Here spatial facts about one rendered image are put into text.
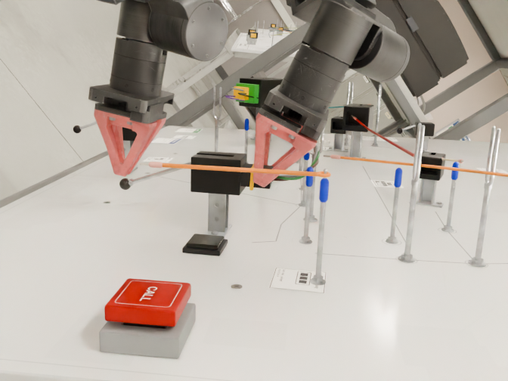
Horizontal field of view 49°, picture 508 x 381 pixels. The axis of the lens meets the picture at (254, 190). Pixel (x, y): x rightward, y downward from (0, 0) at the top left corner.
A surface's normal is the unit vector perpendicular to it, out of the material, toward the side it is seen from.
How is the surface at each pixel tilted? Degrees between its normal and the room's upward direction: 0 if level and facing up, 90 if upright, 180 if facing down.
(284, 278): 54
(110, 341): 90
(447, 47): 90
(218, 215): 92
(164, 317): 90
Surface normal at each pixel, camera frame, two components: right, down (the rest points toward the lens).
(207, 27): 0.73, 0.34
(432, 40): -0.09, 0.26
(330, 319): 0.04, -0.97
